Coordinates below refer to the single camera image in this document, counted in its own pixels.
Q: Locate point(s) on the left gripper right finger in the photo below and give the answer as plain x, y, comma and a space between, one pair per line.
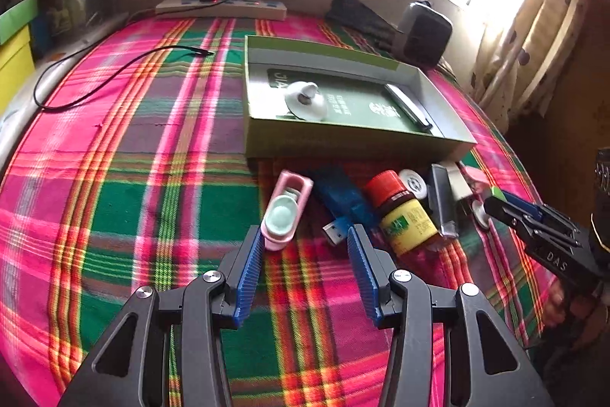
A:
369, 267

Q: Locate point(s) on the pink contact lens case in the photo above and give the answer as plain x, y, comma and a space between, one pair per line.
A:
285, 209

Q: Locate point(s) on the white power strip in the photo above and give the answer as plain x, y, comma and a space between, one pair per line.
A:
243, 9

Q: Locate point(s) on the green cardboard box tray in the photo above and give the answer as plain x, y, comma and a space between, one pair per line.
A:
363, 121

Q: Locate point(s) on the white power adapter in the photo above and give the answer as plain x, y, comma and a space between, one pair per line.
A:
459, 186

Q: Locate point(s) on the blue transparent usb stick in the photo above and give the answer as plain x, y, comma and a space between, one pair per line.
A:
344, 201

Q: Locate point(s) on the yellow green storage box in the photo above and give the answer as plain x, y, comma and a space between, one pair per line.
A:
16, 61

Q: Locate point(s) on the right hand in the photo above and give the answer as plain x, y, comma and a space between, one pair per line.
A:
593, 314

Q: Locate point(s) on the plaid pink green blanket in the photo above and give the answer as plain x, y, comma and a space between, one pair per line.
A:
132, 184

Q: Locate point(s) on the red cap amber bottle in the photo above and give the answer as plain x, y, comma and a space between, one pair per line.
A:
403, 221

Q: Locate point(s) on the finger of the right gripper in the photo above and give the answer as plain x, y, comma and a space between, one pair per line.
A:
526, 226
542, 213

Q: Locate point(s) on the white round small container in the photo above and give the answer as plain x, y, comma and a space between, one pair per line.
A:
414, 183

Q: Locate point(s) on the black rectangular device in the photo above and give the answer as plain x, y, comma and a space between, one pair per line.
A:
441, 202

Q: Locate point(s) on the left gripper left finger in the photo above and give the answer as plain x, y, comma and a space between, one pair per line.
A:
241, 270

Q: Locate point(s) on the silver black lighter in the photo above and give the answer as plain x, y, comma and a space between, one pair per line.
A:
409, 108

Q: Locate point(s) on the grey small heater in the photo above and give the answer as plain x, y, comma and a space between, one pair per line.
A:
422, 36

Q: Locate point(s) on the black folded object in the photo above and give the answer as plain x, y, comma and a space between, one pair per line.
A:
356, 15

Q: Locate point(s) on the cream patterned curtain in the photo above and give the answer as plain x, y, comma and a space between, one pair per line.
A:
525, 45

